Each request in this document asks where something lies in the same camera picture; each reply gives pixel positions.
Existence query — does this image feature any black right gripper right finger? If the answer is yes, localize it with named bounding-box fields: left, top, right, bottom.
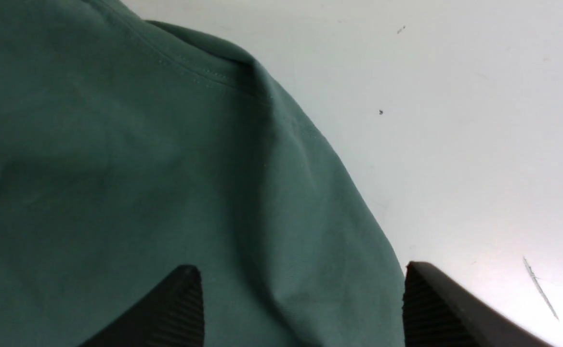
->
left=403, top=262, right=550, bottom=347

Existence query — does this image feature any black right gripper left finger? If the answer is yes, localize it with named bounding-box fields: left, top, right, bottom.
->
left=82, top=265, right=206, bottom=347

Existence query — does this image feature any green long-sleeve top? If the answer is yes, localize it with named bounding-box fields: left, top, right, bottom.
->
left=0, top=0, right=405, bottom=347

